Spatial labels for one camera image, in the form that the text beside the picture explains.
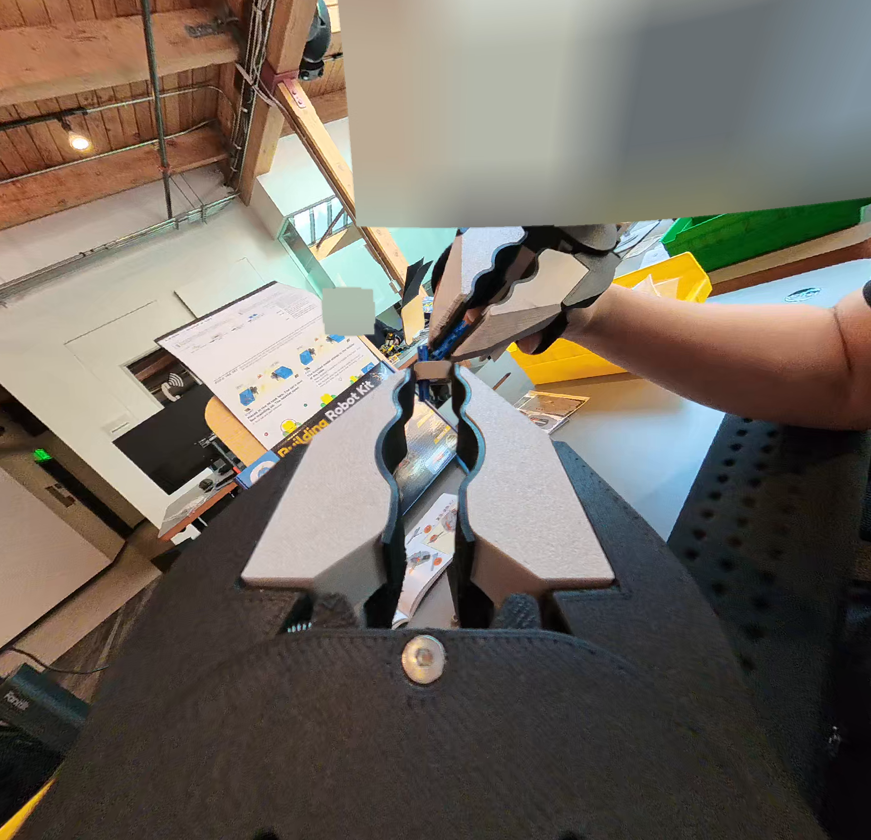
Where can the yellow parts bin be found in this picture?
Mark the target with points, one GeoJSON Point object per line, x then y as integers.
{"type": "Point", "coordinates": [20, 816]}

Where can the printed instruction sheet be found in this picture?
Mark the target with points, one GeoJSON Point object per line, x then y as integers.
{"type": "Point", "coordinates": [272, 350]}

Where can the clear plastic bags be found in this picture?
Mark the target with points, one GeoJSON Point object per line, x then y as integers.
{"type": "Point", "coordinates": [660, 285]}

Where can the black wall panel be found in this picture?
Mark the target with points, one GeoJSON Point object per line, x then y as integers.
{"type": "Point", "coordinates": [170, 445]}

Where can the person's right hand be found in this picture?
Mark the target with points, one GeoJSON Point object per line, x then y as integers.
{"type": "Point", "coordinates": [602, 316]}

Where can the black portable device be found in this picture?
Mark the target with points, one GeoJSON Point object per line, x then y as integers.
{"type": "Point", "coordinates": [41, 707]}

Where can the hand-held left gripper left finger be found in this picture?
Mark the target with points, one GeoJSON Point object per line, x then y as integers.
{"type": "Point", "coordinates": [320, 513]}

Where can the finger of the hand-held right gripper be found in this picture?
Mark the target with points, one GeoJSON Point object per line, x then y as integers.
{"type": "Point", "coordinates": [537, 302]}
{"type": "Point", "coordinates": [476, 262]}

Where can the robot kit box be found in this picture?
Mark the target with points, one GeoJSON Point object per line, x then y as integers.
{"type": "Point", "coordinates": [354, 398]}

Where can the black studded board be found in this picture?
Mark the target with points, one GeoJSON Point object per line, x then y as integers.
{"type": "Point", "coordinates": [748, 513]}

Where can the yellow plastic bin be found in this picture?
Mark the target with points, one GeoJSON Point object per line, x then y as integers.
{"type": "Point", "coordinates": [571, 367]}

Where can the green plastic bin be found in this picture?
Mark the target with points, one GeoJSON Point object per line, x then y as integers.
{"type": "Point", "coordinates": [748, 241]}

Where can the blue connector pin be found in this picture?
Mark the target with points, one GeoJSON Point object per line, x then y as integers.
{"type": "Point", "coordinates": [449, 342]}
{"type": "Point", "coordinates": [423, 391]}

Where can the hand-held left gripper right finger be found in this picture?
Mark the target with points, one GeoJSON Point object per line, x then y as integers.
{"type": "Point", "coordinates": [537, 513]}

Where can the person's right forearm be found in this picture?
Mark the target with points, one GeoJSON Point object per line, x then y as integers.
{"type": "Point", "coordinates": [714, 357]}

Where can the open white instruction booklet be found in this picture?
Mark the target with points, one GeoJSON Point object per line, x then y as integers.
{"type": "Point", "coordinates": [429, 547]}

